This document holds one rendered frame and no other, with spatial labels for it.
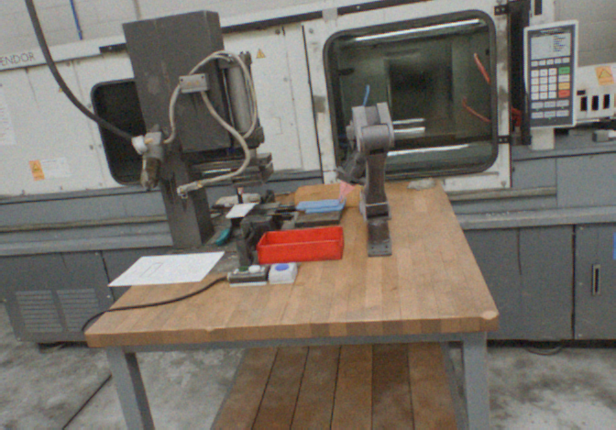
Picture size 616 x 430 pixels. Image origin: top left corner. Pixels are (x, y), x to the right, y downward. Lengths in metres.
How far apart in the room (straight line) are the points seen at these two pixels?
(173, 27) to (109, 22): 3.42
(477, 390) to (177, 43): 1.26
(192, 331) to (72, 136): 1.70
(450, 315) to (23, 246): 2.46
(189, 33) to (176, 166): 0.42
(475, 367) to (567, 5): 3.52
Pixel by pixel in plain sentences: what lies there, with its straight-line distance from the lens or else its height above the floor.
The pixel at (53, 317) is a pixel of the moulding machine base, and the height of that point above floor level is 0.25.
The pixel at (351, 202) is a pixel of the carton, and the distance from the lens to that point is 1.89.
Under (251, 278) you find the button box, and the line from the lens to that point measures 1.37.
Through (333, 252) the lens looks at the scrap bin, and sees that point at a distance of 1.44.
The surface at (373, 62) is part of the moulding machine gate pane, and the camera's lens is 2.14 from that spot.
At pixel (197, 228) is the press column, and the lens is 1.73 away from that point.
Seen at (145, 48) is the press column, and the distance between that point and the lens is 1.67.
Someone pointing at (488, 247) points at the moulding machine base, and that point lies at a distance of 2.35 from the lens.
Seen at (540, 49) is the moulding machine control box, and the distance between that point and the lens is 2.07.
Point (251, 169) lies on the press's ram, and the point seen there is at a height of 1.15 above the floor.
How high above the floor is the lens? 1.48
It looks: 16 degrees down
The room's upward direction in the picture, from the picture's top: 8 degrees counter-clockwise
